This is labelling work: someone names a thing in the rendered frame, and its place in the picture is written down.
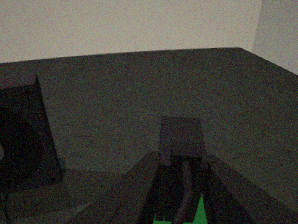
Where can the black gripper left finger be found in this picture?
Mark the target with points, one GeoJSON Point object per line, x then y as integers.
{"type": "Point", "coordinates": [132, 200]}

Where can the green circuit board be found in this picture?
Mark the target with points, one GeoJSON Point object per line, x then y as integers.
{"type": "Point", "coordinates": [199, 219]}

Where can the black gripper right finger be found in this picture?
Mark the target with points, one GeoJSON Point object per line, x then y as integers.
{"type": "Point", "coordinates": [229, 198]}

